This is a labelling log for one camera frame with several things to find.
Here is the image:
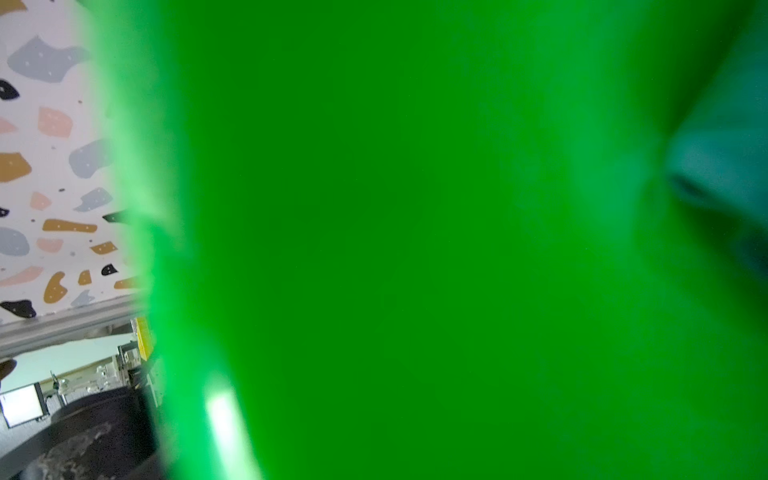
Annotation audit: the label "aluminium front rail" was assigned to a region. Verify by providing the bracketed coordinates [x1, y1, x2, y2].
[1, 295, 147, 359]

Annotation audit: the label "turquoise pants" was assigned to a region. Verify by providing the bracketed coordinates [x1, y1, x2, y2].
[666, 11, 767, 277]

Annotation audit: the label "green plastic basket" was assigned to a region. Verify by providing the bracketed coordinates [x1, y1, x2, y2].
[83, 1, 767, 479]

